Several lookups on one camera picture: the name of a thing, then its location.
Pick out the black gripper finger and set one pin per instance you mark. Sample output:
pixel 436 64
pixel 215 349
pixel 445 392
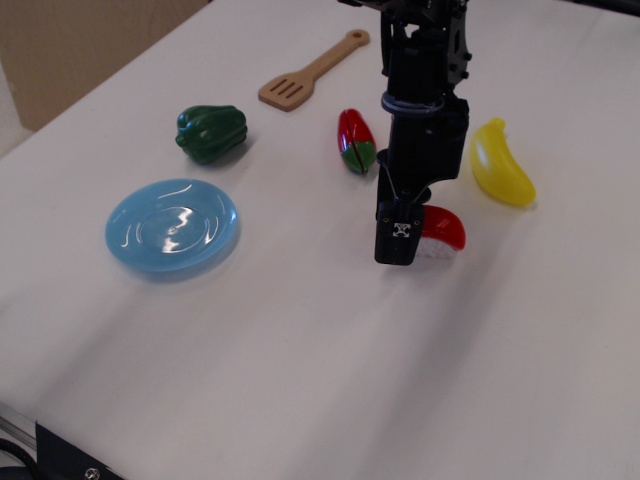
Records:
pixel 399 226

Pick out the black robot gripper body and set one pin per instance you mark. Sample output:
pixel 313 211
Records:
pixel 424 57

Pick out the red and white toy sushi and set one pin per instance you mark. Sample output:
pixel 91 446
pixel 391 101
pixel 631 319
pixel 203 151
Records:
pixel 443 234

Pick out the light blue plastic plate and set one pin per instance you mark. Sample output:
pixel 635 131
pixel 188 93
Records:
pixel 172 226

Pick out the red and green toy pepper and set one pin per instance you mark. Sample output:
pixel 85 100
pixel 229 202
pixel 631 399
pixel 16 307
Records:
pixel 356 143

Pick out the yellow toy banana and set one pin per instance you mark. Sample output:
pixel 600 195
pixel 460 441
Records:
pixel 495 169

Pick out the wooden slotted spatula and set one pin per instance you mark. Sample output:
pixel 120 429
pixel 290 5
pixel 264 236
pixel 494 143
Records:
pixel 289 91

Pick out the green toy bell pepper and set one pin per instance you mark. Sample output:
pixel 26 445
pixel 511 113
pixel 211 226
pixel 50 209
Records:
pixel 206 133

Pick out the black metal corner bracket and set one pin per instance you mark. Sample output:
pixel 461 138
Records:
pixel 58 459

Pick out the silver aluminium table rail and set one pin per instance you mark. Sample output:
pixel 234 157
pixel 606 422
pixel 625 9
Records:
pixel 18 428

